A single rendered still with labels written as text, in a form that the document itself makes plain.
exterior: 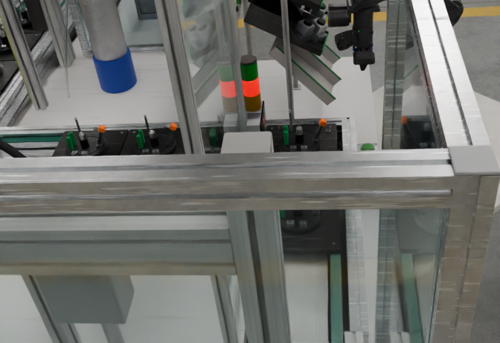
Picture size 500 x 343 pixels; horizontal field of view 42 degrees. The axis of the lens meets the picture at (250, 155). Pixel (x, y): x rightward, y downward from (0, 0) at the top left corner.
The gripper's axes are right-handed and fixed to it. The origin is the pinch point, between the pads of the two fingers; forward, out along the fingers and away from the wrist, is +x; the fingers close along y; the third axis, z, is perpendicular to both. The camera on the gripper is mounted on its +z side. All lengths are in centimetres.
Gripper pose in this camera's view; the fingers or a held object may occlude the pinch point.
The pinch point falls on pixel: (362, 60)
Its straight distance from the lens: 202.2
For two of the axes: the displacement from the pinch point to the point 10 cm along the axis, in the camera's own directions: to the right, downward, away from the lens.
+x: 1.0, 7.8, 6.2
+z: -9.9, 0.2, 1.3
